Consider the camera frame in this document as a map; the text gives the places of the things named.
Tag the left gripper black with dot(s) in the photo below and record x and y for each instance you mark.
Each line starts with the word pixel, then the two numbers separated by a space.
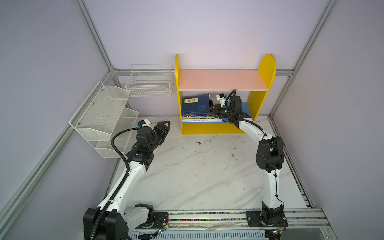
pixel 162 130

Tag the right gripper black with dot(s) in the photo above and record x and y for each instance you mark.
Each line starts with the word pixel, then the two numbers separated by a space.
pixel 216 110

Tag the white portfolio book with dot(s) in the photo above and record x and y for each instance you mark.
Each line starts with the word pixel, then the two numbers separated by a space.
pixel 201 120

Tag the navy book yellow label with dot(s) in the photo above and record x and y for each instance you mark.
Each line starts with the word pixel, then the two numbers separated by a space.
pixel 195 107

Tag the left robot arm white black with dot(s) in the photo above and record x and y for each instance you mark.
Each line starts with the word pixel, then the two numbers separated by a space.
pixel 120 195

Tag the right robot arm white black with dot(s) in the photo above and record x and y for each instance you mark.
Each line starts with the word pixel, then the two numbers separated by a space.
pixel 269 157

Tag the yellow bookshelf pink blue shelves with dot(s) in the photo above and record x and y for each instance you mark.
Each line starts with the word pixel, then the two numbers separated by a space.
pixel 252 86

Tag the white mesh two-tier rack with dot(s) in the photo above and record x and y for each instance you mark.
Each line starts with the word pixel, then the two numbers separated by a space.
pixel 104 114

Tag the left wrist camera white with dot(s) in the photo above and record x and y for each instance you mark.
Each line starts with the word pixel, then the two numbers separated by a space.
pixel 143 123

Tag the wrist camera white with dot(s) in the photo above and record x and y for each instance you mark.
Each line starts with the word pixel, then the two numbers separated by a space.
pixel 222 100
pixel 143 123

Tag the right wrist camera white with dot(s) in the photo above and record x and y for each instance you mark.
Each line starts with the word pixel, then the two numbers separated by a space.
pixel 222 100

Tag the white wire basket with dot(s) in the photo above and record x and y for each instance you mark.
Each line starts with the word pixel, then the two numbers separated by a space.
pixel 146 83

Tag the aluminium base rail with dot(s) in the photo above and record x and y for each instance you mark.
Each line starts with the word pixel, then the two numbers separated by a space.
pixel 235 224

